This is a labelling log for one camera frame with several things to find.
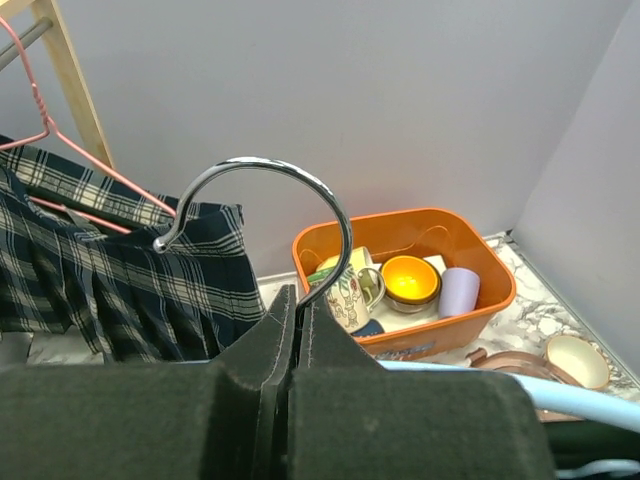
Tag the yellow bowl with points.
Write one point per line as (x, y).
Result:
(412, 284)

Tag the cat pattern ceramic mug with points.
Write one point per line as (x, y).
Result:
(358, 290)

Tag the transparent pink plastic tray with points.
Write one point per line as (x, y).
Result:
(520, 363)

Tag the navy white plaid skirt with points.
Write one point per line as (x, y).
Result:
(76, 252)

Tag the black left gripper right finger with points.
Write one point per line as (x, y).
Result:
(349, 418)

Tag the wooden clothes rack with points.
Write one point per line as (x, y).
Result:
(68, 71)

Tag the small white ceramic bowl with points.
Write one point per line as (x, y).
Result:
(579, 359)

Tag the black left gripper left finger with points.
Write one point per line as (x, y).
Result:
(202, 420)

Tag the lavender plastic cup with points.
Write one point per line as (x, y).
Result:
(459, 292)

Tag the dark green plaid skirt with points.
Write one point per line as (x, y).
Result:
(592, 450)

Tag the orange plastic tub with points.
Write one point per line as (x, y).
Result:
(445, 240)

